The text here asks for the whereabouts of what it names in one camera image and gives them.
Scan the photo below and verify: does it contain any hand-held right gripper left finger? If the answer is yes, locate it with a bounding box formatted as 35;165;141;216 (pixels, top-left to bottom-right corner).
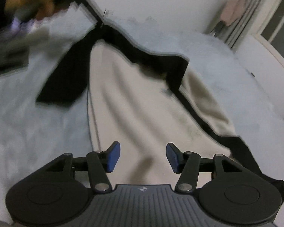
38;141;122;192

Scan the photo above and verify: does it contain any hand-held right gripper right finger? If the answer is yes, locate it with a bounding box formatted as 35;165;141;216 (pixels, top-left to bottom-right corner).
166;142;249;193

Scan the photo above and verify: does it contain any beige t-shirt with black sleeves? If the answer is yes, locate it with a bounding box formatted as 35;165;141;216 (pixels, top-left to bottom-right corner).
35;0;284;208

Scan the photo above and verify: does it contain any grey-blue bed blanket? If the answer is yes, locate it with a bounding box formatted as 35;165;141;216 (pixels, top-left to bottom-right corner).
0;14;284;227

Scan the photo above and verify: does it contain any grey garment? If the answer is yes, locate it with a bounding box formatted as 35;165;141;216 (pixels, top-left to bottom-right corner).
0;34;30;78

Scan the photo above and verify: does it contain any pink hanging garment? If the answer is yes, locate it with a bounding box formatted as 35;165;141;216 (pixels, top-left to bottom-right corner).
221;0;244;26

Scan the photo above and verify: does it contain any grey patterned curtain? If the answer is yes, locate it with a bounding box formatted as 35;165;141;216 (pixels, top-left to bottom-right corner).
205;0;272;50

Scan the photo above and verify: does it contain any window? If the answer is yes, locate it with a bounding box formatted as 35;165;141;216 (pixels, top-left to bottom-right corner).
251;0;284;79

